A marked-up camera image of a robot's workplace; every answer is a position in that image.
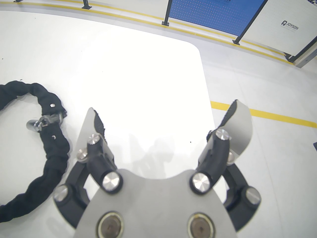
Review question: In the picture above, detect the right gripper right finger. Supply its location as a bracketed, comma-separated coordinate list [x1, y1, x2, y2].
[189, 99, 262, 232]

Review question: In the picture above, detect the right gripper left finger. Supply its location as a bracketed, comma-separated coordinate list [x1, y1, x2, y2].
[53, 107, 123, 228]

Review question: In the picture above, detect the black fabric-covered chain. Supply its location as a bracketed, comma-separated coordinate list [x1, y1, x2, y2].
[0, 81, 70, 223]

